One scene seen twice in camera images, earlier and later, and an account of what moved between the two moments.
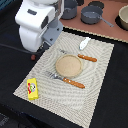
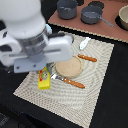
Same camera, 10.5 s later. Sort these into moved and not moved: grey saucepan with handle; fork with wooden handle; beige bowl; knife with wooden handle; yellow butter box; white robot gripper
Moved: yellow butter box; white robot gripper
Not moved: beige bowl; grey saucepan with handle; knife with wooden handle; fork with wooden handle
